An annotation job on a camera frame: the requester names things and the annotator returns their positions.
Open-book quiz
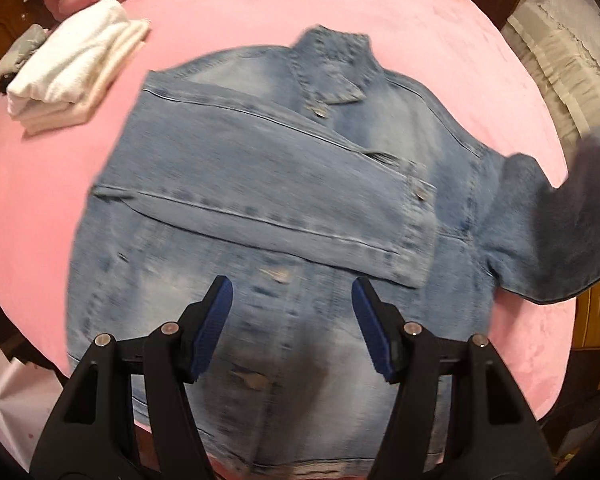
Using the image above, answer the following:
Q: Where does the blue denim jacket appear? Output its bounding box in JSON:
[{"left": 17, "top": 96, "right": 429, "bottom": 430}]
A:
[{"left": 66, "top": 27, "right": 600, "bottom": 479}]

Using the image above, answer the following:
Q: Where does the orange wooden drawer unit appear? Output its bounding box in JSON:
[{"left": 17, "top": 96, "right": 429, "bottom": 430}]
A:
[{"left": 572, "top": 281, "right": 600, "bottom": 389}]

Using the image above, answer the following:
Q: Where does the white folded garment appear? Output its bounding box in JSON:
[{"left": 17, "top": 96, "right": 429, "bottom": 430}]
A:
[{"left": 7, "top": 0, "right": 131, "bottom": 116}]

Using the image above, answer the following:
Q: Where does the white lace folded bedding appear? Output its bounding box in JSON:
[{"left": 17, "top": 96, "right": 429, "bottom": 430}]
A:
[{"left": 501, "top": 0, "right": 600, "bottom": 164}]

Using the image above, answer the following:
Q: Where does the cream folded garment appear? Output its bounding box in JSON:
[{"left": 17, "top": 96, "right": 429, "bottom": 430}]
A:
[{"left": 9, "top": 20, "right": 150, "bottom": 134}]

